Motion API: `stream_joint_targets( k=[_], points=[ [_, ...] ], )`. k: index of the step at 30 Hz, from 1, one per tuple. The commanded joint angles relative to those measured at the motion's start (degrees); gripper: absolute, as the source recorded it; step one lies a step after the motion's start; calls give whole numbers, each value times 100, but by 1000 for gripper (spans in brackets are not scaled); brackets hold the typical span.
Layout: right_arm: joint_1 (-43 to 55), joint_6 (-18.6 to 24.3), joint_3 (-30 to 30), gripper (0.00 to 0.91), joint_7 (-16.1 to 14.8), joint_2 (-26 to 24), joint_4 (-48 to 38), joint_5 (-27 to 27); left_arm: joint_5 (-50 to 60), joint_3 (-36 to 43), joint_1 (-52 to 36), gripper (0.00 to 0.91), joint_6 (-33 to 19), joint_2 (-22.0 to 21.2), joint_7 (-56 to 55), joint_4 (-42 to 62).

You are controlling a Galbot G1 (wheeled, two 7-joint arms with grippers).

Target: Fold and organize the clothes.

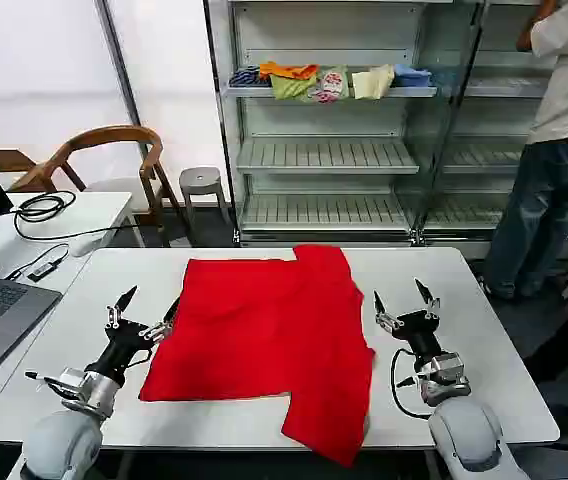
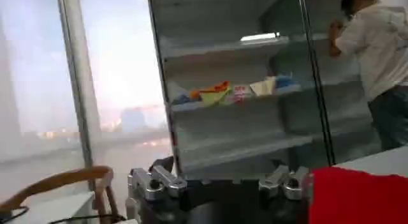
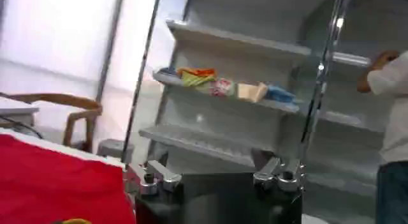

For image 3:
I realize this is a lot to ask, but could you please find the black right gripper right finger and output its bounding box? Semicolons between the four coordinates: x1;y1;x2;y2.
253;157;307;193

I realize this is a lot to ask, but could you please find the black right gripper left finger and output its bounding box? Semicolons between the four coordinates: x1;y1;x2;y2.
126;160;182;196

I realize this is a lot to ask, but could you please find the red shirt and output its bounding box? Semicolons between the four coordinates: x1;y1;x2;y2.
0;133;138;224

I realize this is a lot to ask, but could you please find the person's left hand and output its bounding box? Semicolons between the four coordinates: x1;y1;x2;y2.
375;50;400;68

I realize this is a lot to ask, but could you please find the grey round stool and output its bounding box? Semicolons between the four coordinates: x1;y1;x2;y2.
96;138;135;164

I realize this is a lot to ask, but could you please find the empty metal shelf rack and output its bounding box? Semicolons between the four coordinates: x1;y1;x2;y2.
299;0;408;224

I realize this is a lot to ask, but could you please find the wooden armchair with curved back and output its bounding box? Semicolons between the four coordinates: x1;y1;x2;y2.
0;93;103;151

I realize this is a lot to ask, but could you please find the person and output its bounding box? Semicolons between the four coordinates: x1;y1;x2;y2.
356;49;408;224

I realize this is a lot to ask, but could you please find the metal shelf rack with clothes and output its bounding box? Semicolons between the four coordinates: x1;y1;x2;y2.
122;0;319;175

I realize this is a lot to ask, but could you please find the white side desk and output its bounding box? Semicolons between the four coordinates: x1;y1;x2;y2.
0;97;40;127

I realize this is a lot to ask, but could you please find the long black coiled cable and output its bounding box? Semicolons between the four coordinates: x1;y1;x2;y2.
0;115;44;139

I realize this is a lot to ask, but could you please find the dark metal wall post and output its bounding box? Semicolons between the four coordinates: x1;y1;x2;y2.
94;0;126;100

